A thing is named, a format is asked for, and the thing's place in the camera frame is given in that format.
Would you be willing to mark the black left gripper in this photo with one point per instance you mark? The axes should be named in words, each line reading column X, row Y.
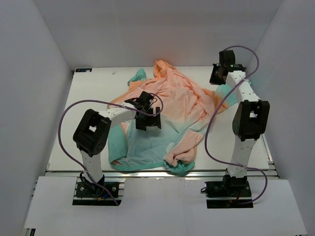
column 153, row 121

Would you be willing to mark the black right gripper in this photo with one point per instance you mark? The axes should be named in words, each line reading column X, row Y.
column 212, row 79

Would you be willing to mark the orange and teal jacket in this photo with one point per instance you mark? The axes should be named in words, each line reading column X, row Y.
column 186, row 112

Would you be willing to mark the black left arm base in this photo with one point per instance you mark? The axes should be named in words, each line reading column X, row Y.
column 89, row 194

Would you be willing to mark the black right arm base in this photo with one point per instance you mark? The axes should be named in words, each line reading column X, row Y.
column 230, row 192

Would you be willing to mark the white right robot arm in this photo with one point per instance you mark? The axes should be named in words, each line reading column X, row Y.
column 251, row 117

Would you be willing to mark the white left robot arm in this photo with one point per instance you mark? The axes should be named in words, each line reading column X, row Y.
column 92, row 132

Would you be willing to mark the blue left table label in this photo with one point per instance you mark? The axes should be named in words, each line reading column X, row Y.
column 83, row 70

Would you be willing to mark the aluminium table edge rail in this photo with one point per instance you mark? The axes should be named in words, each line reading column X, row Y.
column 142, row 174

